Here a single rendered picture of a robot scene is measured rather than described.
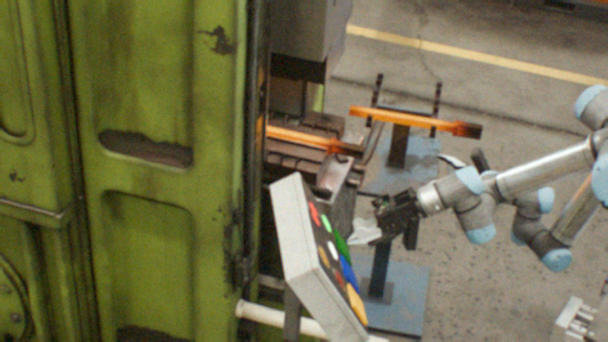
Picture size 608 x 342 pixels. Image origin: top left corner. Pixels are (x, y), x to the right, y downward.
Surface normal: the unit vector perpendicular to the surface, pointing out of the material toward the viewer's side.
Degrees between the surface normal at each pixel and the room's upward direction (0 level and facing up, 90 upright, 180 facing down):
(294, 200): 30
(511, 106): 0
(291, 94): 90
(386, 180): 0
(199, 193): 90
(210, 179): 89
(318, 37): 90
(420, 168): 0
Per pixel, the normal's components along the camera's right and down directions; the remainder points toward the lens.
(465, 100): 0.06, -0.80
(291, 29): -0.30, 0.55
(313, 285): 0.13, 0.59
